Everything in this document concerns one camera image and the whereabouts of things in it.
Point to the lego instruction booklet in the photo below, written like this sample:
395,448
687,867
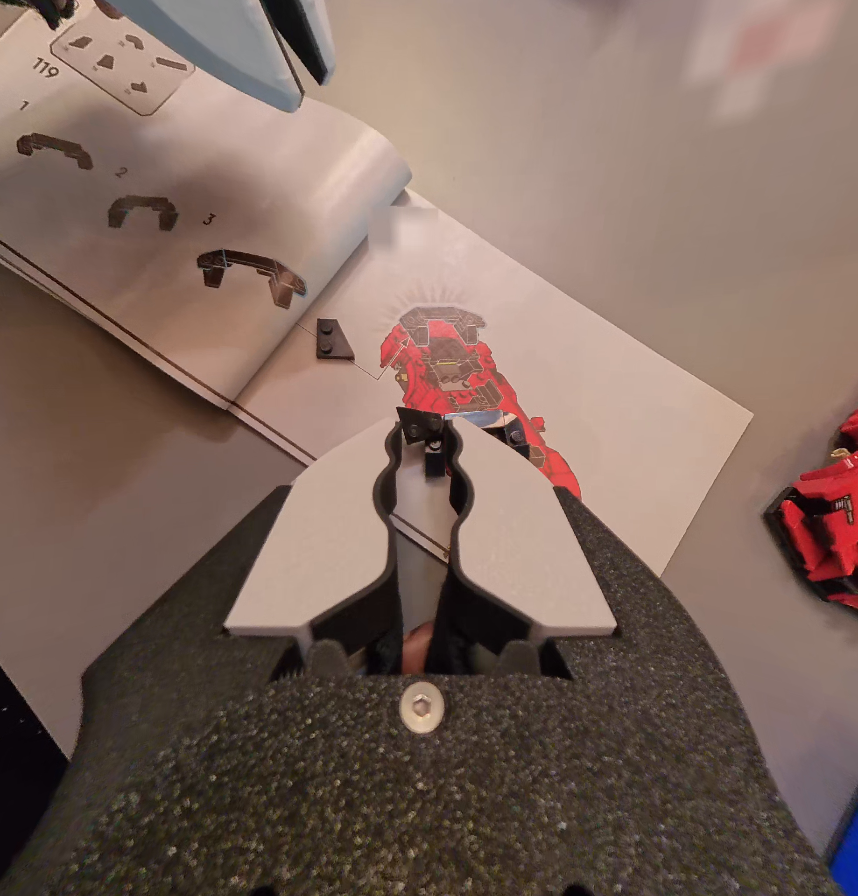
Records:
611,420

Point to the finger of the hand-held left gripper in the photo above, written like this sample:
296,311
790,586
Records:
212,42
310,35

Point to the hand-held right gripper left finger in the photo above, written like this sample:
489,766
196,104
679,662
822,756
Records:
317,553

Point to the black lego wedge plate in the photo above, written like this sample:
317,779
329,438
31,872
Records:
418,423
331,339

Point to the red lego car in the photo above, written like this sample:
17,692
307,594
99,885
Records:
835,504

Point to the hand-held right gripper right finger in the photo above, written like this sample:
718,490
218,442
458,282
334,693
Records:
534,560

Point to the black lego arch piece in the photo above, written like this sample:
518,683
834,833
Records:
485,420

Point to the blue plastic storage bin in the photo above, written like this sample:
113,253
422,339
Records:
856,847

